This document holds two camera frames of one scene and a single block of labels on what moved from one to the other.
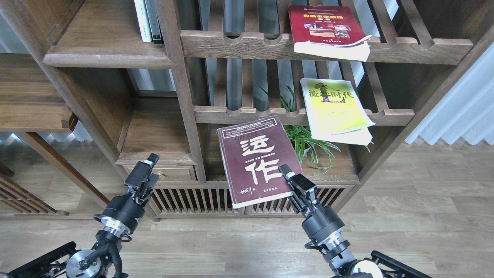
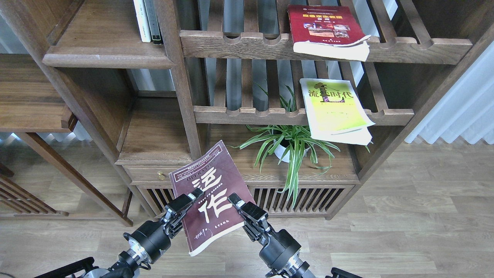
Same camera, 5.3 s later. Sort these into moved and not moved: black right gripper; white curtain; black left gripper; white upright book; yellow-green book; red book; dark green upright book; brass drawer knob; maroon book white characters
Moved: black left gripper; maroon book white characters; black right gripper
Not moved: dark green upright book; brass drawer knob; red book; white upright book; yellow-green book; white curtain
